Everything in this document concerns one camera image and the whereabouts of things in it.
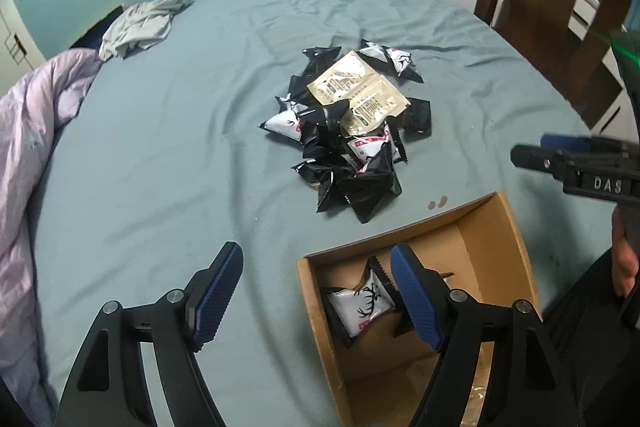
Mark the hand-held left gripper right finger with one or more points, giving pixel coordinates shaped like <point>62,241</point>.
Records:
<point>415,297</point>

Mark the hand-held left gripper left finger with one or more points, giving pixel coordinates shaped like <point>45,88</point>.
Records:
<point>217,302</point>

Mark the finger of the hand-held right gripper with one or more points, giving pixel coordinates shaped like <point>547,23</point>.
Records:
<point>565,142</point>
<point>535,159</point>

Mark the white deer print snack packet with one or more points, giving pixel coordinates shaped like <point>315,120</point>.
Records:
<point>357,304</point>

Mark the brown cardboard box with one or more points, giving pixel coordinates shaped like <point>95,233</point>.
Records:
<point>500,247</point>

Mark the pile of black snack packets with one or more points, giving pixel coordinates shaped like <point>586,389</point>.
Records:
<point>345,167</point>

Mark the beige snack packet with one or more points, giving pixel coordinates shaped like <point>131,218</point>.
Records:
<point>372,107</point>
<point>340,81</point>

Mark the person's right hand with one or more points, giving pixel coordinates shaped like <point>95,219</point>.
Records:
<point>626,252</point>

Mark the teal bed sheet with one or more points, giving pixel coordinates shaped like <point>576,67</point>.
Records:
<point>175,157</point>

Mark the dark cloth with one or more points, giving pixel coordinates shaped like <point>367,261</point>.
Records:
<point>595,357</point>

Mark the lavender quilt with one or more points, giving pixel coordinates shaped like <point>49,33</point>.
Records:
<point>35,147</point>

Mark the grey crumpled garment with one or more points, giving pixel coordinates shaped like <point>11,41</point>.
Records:
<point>140,24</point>

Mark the dark blue pillow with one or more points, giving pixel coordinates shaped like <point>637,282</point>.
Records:
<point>92,32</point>

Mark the cream wardrobe door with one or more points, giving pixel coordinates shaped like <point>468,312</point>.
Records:
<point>15,52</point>

